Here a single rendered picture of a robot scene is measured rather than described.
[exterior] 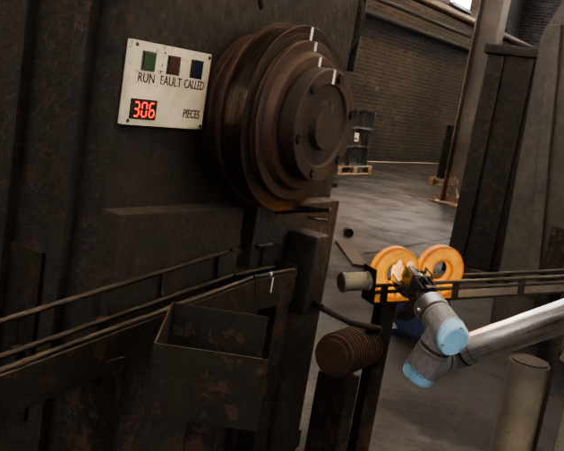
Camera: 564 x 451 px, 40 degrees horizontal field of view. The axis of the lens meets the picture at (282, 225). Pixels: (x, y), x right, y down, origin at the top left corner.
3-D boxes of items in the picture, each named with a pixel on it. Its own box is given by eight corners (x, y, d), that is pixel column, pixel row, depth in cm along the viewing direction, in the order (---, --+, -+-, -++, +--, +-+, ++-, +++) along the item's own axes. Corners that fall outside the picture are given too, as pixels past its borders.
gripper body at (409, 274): (426, 265, 226) (445, 289, 216) (415, 289, 230) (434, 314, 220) (403, 263, 223) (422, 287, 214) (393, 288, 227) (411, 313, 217)
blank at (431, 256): (416, 244, 238) (423, 248, 235) (460, 243, 243) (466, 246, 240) (412, 293, 241) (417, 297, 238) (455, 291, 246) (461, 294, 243)
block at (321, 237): (273, 307, 229) (286, 227, 225) (288, 303, 236) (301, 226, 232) (303, 318, 224) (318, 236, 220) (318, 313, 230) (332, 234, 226)
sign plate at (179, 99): (116, 123, 168) (127, 38, 165) (194, 128, 190) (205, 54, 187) (124, 124, 167) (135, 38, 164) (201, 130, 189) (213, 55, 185)
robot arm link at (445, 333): (431, 355, 203) (450, 325, 199) (412, 326, 213) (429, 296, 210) (459, 361, 207) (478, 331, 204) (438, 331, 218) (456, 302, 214)
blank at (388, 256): (371, 246, 232) (376, 249, 229) (416, 244, 238) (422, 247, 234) (366, 296, 235) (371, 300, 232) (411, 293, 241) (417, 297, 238)
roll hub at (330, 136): (269, 178, 187) (288, 60, 182) (328, 177, 210) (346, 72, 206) (288, 182, 184) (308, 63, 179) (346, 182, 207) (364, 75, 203)
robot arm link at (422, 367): (439, 386, 217) (461, 352, 213) (418, 394, 209) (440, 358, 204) (414, 364, 222) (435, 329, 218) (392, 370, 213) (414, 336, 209)
